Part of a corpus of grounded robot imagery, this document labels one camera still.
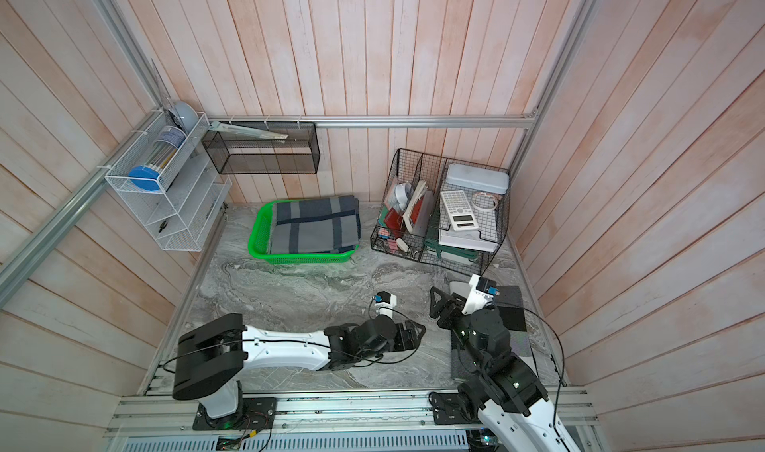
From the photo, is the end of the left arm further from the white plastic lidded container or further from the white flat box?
the white plastic lidded container

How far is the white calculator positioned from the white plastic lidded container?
48mm

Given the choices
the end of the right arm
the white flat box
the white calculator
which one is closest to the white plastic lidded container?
the white calculator

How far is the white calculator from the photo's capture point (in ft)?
2.86

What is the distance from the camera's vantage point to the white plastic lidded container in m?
0.97

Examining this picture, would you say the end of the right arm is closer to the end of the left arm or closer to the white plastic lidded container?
the end of the left arm
